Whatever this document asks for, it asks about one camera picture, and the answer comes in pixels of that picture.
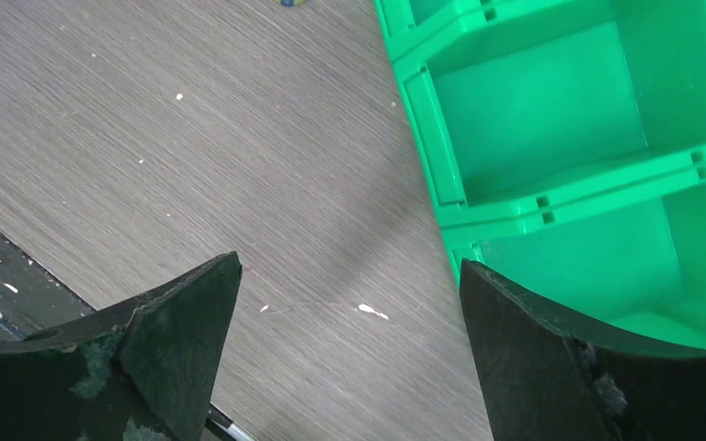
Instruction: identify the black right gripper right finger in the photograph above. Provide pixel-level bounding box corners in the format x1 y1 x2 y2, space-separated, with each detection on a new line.
459 260 706 440

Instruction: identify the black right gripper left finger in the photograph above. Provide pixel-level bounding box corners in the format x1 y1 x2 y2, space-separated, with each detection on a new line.
0 253 243 440

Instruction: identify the green compartment bin tray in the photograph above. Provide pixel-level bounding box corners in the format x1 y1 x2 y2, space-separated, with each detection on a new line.
374 0 706 349

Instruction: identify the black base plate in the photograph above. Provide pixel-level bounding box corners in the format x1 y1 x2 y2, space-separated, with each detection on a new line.
0 232 95 341

